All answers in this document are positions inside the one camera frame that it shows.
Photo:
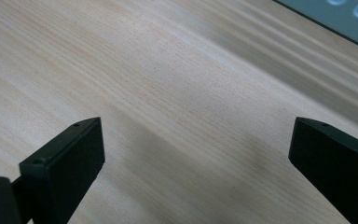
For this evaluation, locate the blue plastic basket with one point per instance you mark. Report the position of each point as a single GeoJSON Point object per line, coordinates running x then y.
{"type": "Point", "coordinates": [338, 18]}

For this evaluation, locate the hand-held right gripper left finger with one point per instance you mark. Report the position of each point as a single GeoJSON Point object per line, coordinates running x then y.
{"type": "Point", "coordinates": [65, 174]}

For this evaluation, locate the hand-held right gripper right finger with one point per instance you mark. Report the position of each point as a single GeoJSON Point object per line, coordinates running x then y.
{"type": "Point", "coordinates": [338, 168]}

